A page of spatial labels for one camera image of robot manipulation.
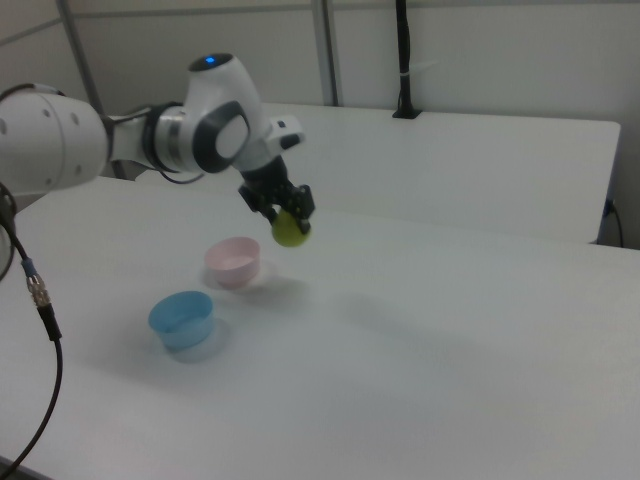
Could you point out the light blue plastic bowl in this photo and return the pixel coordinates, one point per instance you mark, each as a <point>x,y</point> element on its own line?
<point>182,320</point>

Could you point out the pink plastic bowl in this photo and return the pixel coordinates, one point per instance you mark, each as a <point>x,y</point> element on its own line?
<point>233,262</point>

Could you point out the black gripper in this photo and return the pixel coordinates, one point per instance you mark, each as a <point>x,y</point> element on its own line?
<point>267,187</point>

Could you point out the green pear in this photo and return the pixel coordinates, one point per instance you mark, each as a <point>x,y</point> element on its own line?
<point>289,235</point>

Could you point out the grey partition post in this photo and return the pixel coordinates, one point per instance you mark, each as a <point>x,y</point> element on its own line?
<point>327,50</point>

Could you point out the black camera pole with clamp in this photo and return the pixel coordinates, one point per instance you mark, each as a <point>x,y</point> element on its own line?
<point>404,50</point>

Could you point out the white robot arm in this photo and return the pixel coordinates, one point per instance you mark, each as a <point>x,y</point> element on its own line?
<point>50,145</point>

